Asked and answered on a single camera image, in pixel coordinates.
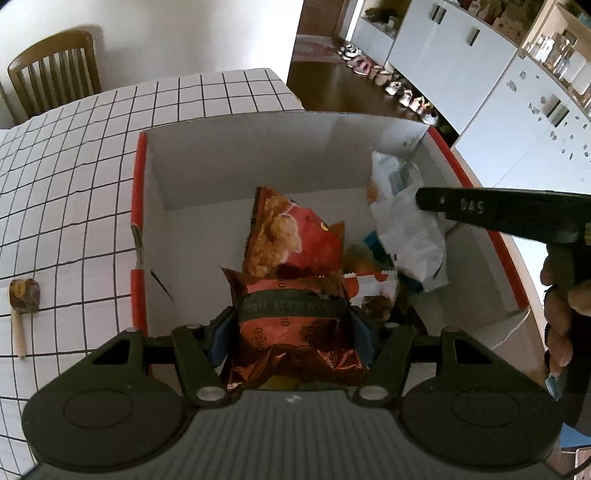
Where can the door mat rug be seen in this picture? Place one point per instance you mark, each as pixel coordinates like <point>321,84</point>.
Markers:
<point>312,48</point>

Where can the white cabinet wall unit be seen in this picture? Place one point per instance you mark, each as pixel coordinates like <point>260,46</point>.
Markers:
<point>518,126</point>

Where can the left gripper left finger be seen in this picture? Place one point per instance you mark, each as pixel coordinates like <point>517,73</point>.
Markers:
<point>199,350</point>

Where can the dark red foil snack bag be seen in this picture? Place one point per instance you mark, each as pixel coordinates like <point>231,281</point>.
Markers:
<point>297,329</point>

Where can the red orange chip bag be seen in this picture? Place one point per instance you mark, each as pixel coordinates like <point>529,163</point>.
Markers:
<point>287,240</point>

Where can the white red jerky snack bag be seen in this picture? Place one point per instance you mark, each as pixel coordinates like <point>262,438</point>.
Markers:
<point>374,293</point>

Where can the right hand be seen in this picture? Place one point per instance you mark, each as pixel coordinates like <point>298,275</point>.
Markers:
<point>563,298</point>

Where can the wooden chair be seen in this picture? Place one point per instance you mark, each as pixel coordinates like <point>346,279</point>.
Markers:
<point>55,71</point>

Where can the white plastic snack bag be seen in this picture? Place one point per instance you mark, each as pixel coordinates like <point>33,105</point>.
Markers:
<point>413,238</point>

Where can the bread bun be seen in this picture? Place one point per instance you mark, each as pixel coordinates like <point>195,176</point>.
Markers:
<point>358,259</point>

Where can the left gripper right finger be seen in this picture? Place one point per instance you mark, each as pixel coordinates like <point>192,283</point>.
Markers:
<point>385,346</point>

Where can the red cardboard box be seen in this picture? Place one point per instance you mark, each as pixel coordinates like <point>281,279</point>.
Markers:
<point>192,196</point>

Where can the row of shoes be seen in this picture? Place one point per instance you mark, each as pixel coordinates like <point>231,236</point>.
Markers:
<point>392,82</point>

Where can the blue snack packet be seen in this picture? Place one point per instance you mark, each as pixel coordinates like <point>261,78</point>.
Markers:
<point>373,242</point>

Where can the checkered white tablecloth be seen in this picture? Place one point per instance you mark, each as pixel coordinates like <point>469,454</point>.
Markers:
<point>66,181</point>

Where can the brown chocolate lollipop snack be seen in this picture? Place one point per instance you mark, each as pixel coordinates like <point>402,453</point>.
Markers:
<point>24,299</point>

